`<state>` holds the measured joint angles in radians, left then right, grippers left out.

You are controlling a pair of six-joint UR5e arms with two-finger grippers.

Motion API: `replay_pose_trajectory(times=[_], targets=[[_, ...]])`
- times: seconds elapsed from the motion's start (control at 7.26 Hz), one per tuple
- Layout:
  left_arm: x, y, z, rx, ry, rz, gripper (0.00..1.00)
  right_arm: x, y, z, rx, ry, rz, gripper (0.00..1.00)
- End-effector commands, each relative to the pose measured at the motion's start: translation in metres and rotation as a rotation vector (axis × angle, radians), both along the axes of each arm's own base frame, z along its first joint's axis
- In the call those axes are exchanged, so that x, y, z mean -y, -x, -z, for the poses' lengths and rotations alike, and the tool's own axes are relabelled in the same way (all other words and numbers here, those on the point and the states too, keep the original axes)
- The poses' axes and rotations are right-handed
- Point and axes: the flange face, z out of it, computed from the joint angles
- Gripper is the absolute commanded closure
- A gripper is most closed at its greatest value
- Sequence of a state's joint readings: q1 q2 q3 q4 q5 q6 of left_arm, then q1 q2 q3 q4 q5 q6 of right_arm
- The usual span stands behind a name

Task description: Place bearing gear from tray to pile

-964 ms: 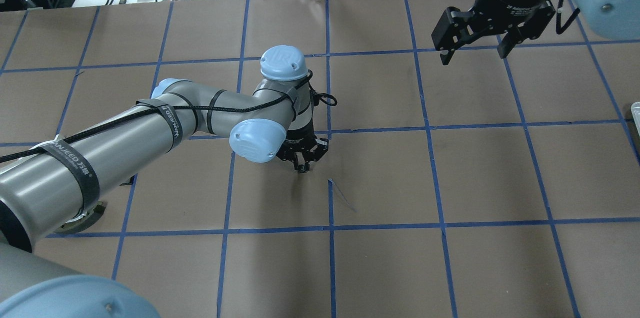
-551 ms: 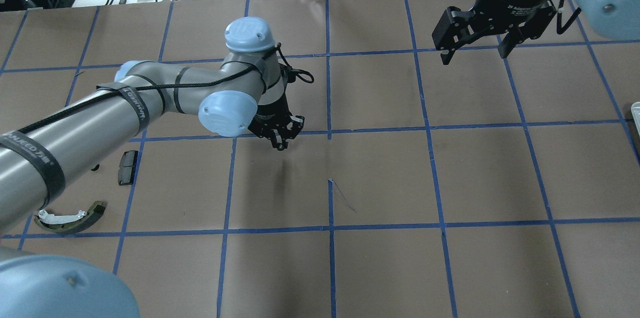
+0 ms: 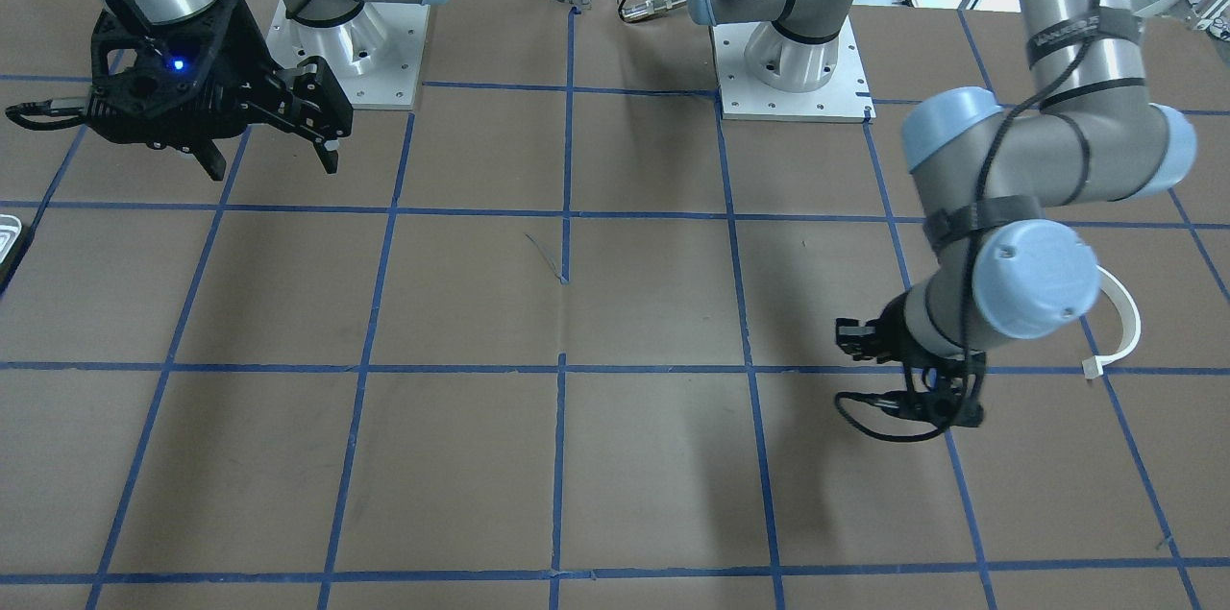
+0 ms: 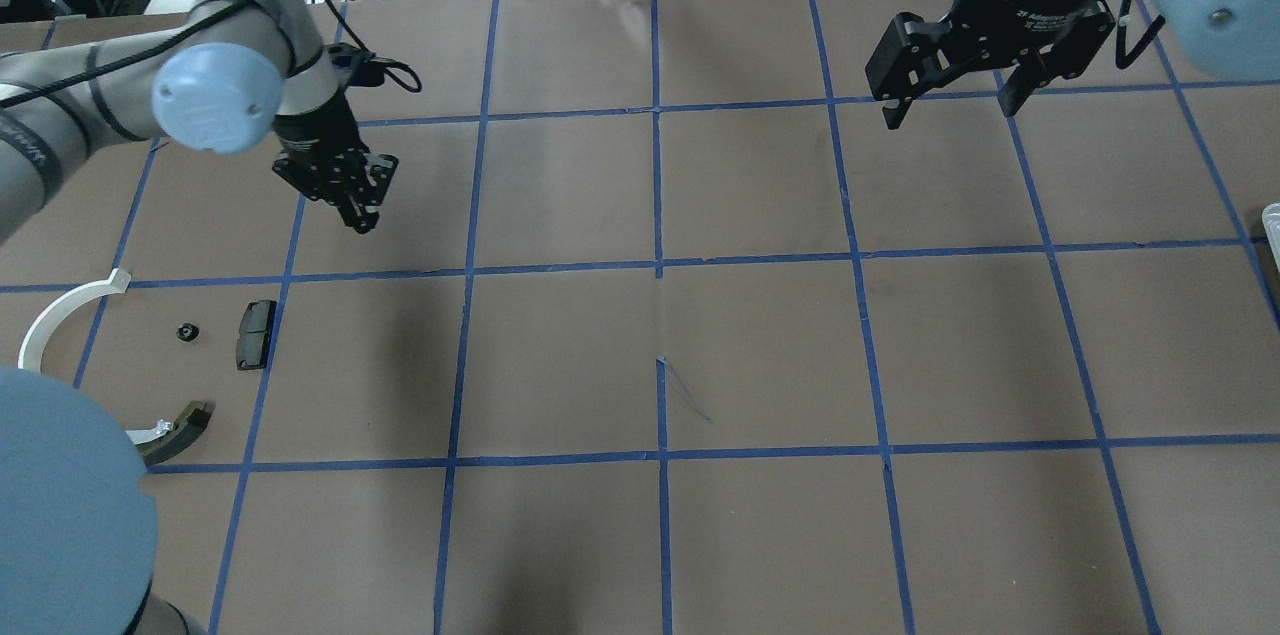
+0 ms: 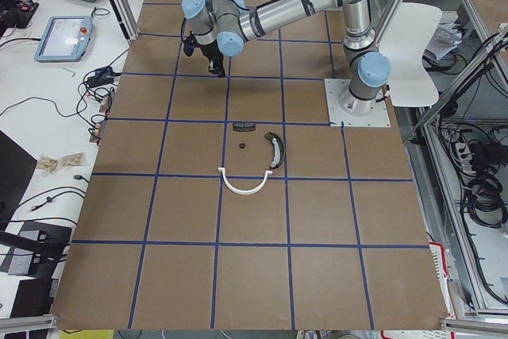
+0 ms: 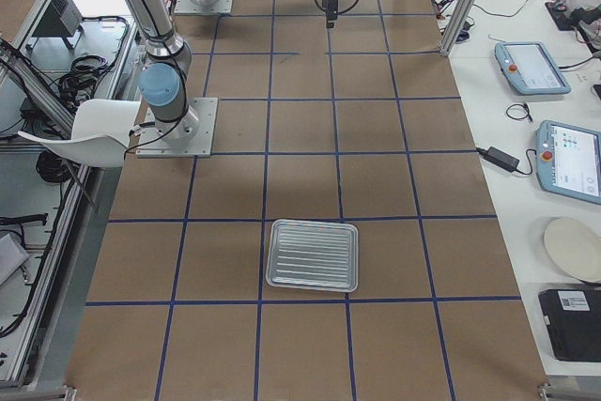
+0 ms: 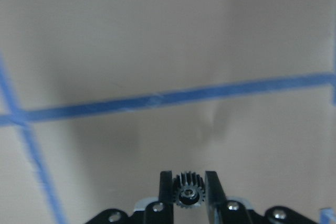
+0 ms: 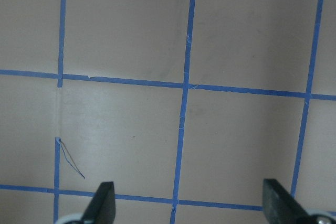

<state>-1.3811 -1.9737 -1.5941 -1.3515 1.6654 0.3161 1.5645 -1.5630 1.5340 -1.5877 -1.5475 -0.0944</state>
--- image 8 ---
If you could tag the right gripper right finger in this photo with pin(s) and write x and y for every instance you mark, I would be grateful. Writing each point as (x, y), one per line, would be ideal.
(279, 206)

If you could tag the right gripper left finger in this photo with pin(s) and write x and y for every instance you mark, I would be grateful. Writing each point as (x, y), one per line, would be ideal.
(102, 207)

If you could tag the brown paper table cover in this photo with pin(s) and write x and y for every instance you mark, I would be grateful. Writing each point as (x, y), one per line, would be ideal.
(186, 105)

